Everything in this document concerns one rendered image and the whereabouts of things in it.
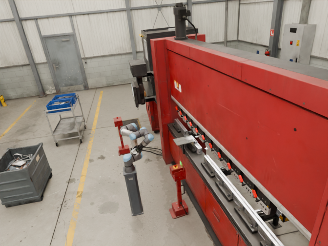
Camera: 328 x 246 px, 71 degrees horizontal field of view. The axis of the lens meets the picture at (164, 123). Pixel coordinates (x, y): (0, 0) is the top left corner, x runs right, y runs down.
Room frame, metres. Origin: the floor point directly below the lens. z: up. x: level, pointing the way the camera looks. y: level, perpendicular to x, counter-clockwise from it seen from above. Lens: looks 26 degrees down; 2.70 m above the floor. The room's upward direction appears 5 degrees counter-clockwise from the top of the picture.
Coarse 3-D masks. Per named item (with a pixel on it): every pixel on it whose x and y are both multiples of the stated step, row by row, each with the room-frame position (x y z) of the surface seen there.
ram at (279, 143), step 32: (192, 64) 2.72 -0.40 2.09; (192, 96) 2.75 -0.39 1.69; (224, 96) 1.98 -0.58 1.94; (256, 96) 1.54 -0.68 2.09; (224, 128) 1.96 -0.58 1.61; (256, 128) 1.51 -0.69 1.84; (288, 128) 1.22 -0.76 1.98; (320, 128) 1.02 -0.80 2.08; (256, 160) 1.47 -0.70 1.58; (288, 160) 1.18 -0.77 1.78; (320, 160) 0.98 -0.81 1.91; (288, 192) 1.13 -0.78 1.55; (320, 192) 0.94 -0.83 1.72
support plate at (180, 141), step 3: (177, 138) 2.92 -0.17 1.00; (180, 138) 2.91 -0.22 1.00; (183, 138) 2.90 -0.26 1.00; (174, 141) 2.84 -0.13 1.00; (177, 141) 2.84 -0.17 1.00; (180, 141) 2.83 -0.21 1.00; (183, 141) 2.82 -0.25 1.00; (186, 141) 2.81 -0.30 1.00; (189, 141) 2.80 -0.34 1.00; (192, 141) 2.80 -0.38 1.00; (177, 144) 2.74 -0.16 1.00; (180, 144) 2.74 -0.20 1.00
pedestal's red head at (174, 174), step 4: (180, 160) 2.59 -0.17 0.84; (176, 164) 2.58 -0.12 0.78; (180, 164) 2.57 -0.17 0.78; (172, 168) 2.50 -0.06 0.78; (176, 168) 2.50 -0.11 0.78; (180, 168) 2.50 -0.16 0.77; (172, 172) 2.46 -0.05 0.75; (176, 172) 2.38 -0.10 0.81; (180, 172) 2.40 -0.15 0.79; (184, 172) 2.41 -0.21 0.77; (172, 176) 2.46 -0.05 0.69; (176, 176) 2.38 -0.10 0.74; (180, 176) 2.39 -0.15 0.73; (184, 176) 2.41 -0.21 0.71; (176, 180) 2.38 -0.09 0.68; (180, 180) 2.39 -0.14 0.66
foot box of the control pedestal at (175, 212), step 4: (172, 204) 2.52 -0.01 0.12; (184, 204) 2.50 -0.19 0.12; (172, 208) 2.53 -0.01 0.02; (176, 208) 2.43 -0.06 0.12; (180, 208) 2.42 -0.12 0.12; (184, 208) 2.42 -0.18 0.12; (172, 212) 2.47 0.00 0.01; (176, 212) 2.38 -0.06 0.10; (180, 212) 2.40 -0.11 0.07; (184, 212) 2.41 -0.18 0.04; (172, 216) 2.40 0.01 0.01; (176, 216) 2.38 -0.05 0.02; (180, 216) 2.38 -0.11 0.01
